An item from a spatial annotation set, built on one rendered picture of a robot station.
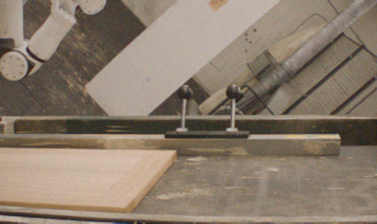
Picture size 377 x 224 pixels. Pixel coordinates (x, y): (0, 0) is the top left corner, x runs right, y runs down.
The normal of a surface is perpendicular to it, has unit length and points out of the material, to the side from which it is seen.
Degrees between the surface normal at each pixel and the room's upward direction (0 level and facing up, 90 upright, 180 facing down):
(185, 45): 90
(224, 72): 90
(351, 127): 90
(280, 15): 90
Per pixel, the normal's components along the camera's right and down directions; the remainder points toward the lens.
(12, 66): 0.07, 0.40
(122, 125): -0.16, 0.15
